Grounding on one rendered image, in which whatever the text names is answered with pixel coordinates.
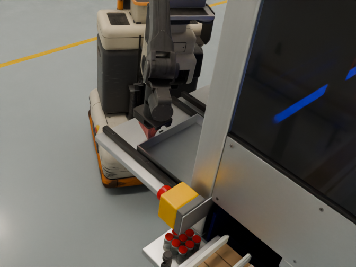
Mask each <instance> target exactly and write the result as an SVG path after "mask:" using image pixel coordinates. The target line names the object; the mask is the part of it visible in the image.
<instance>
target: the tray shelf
mask: <svg viewBox="0 0 356 267"><path fill-rule="evenodd" d="M209 90H210V84H208V85H206V86H204V87H202V88H200V89H197V90H195V91H193V92H191V93H189V94H190V95H192V96H193V97H195V98H196V99H198V100H199V101H201V102H202V103H204V104H205V105H207V100H208V95H209ZM178 99H179V100H180V101H182V102H183V103H185V102H188V101H187V100H185V99H184V98H182V97H180V98H178ZM189 103H190V102H189ZM190 104H191V103H190ZM171 105H172V108H173V115H172V117H171V118H172V119H173V120H172V123H171V126H169V127H165V126H162V127H161V128H160V129H159V130H158V131H157V133H156V134H155V135H157V134H159V131H161V130H163V131H165V130H167V129H168V128H170V127H172V126H174V125H176V124H178V123H180V122H182V121H184V120H186V119H188V118H190V117H191V116H189V115H188V114H186V113H185V112H184V111H182V110H181V109H179V108H178V107H176V106H175V105H174V104H171ZM192 105H193V104H192ZM193 106H194V105H193ZM194 107H196V106H194ZM196 108H197V107H196ZM197 109H198V108H197ZM199 110H200V109H199ZM200 111H201V110H200ZM202 112H203V111H202ZM203 113H204V112H203ZM112 130H113V131H115V132H116V133H117V134H118V135H119V136H120V137H122V138H123V139H124V140H125V141H126V142H128V143H129V144H130V145H131V146H132V147H133V148H135V149H136V150H137V145H138V144H140V143H142V142H144V141H145V140H147V137H146V135H145V133H144V132H143V130H142V128H141V126H140V124H139V121H138V120H137V119H136V118H133V119H131V120H129V121H127V122H124V123H122V124H120V125H118V126H116V127H113V128H112ZM95 141H96V142H97V143H98V144H100V145H101V146H102V147H103V148H104V149H105V150H106V151H107V152H108V153H110V154H111V155H112V156H113V157H114V158H115V159H116V160H117V161H118V162H120V163H121V164H122V165H123V166H124V167H125V168H126V169H127V170H129V171H130V172H131V173H132V174H133V175H134V176H135V177H136V178H137V179H139V180H140V181H141V182H142V183H143V184H144V185H145V186H146V187H148V188H149V189H150V190H151V191H152V192H153V193H155V194H156V195H157V192H158V190H159V189H160V188H161V187H162V186H164V184H163V183H162V182H161V181H159V180H158V179H157V178H156V177H154V176H153V175H152V174H151V173H150V172H149V171H147V170H146V169H145V168H144V167H143V166H142V165H140V164H139V163H138V162H137V161H136V160H135V159H134V158H132V157H131V156H130V155H129V154H128V153H127V152H126V151H124V150H123V149H122V148H121V147H120V146H119V145H117V144H116V143H115V142H114V141H113V140H112V139H111V138H109V137H108V136H107V135H106V134H105V133H104V132H102V133H100V134H98V135H96V136H95Z"/></svg>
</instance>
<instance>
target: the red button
mask: <svg viewBox="0 0 356 267"><path fill-rule="evenodd" d="M169 189H171V187H170V186H169V185H164V186H162V187H161V188H160V189H159V190H158V192H157V198H158V200H159V201H160V198H161V195H162V194H163V193H165V192H166V191H168V190H169Z"/></svg>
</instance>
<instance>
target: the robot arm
mask: <svg viewBox="0 0 356 267"><path fill-rule="evenodd" d="M149 20H150V30H149V40H148V45H147V56H146V61H145V66H144V72H143V78H144V81H145V83H146V89H145V100H144V104H142V105H140V106H137V107H135V108H134V110H133V112H134V114H133V116H134V117H135V118H136V119H137V120H138V121H139V124H140V126H141V128H142V130H143V132H144V133H145V135H146V137H147V139H149V138H151V137H153V136H155V134H156V133H157V131H158V130H159V129H160V128H161V127H162V126H165V127H169V126H171V123H172V120H173V119H172V118H171V117H172V115H173V108H172V105H171V104H172V99H171V95H170V91H171V86H170V84H174V82H175V79H176V78H178V75H179V70H180V65H179V63H177V62H176V53H175V52H174V43H173V40H172V35H171V22H170V0H149Z"/></svg>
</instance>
